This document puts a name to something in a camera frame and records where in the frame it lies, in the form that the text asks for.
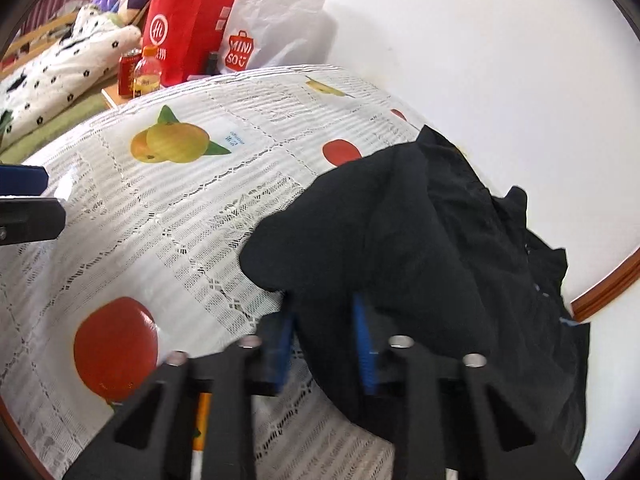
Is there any brown wooden door frame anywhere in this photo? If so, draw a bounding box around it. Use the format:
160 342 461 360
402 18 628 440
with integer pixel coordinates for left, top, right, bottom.
571 247 640 322

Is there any purple pillow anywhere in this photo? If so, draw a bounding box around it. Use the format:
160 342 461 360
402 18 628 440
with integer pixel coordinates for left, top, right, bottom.
90 0 151 16

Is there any red paper bag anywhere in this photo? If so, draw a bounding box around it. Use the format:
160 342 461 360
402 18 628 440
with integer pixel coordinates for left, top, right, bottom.
142 0 237 88

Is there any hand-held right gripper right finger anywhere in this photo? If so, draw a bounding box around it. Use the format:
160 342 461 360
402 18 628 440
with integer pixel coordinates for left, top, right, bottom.
350 292 586 480

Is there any green bed sheet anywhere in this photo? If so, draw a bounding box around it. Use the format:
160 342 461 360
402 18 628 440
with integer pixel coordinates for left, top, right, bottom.
0 92 113 165

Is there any orange drink bottle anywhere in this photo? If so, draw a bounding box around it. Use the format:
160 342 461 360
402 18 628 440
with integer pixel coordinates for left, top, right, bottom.
131 46 164 98

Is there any red drink can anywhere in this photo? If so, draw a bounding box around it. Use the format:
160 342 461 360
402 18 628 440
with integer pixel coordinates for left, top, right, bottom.
118 49 143 98

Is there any black jacket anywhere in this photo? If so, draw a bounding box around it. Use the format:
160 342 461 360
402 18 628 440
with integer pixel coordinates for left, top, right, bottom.
239 125 591 463

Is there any white plastic shopping bag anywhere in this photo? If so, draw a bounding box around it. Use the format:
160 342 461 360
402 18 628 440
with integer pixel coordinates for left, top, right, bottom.
217 0 336 73

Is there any white floral quilt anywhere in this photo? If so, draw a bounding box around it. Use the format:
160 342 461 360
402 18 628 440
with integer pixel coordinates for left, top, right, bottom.
0 4 142 143

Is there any wooden nightstand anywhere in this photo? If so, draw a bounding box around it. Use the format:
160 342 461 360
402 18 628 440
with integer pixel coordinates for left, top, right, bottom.
101 72 201 111

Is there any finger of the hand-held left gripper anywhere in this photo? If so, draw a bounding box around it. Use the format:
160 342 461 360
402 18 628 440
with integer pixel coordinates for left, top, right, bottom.
0 164 67 247

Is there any fruit print lace tablecloth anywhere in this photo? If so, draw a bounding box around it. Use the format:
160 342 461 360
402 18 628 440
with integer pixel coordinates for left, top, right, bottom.
0 63 431 480

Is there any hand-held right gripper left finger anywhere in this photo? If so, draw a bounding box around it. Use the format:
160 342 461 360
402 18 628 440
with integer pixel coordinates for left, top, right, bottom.
62 305 296 480

